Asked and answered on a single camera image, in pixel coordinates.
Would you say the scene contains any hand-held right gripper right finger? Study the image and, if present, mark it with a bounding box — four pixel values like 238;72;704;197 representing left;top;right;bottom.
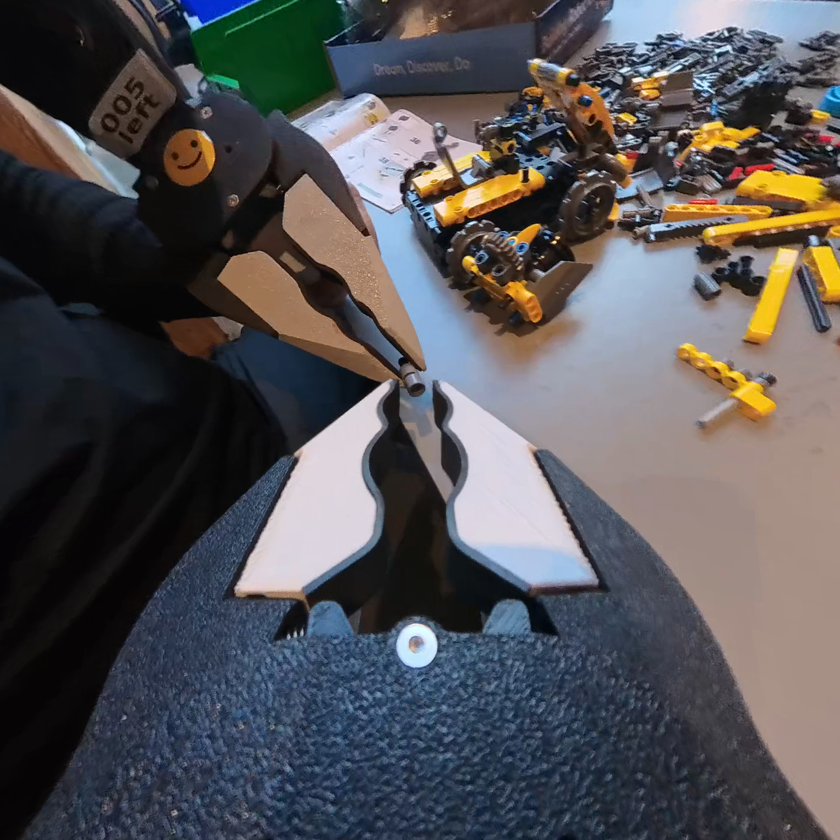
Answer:
431;381;602;607

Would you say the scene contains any small yellow toy beam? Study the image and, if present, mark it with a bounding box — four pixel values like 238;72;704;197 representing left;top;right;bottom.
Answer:
676;342;779;429

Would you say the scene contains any pile of toy parts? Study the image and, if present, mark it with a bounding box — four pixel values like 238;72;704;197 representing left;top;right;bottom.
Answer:
578;24;840;349

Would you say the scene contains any white instruction booklet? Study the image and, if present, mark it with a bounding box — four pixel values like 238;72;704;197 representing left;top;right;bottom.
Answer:
292;92;480;214

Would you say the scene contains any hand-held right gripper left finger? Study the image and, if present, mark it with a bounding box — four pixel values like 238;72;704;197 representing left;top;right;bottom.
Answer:
237;381;401;618

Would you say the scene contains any person's black top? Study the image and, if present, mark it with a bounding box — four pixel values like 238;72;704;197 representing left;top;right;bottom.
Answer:
0;256;296;828

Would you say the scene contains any yellow grey wheel assembly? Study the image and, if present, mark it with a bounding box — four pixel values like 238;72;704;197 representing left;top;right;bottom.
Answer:
447;221;594;329

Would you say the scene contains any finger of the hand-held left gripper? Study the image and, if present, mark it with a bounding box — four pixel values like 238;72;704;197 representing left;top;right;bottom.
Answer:
269;171;429;375
197;250;401;385

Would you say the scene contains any dark blue cardboard box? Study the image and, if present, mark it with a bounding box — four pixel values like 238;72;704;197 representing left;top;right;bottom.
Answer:
322;0;615;99

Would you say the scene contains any blue plastic bin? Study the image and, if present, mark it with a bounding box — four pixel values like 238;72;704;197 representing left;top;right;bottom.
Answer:
178;0;257;27

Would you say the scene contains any green box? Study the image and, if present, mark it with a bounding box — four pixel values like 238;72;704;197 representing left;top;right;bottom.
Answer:
191;0;345;116

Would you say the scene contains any grey desk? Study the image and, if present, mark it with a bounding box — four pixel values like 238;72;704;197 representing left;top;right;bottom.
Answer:
283;0;840;834

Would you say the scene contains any yellow black toy vehicle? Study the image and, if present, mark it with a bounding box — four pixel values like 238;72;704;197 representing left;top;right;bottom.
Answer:
401;59;628;270

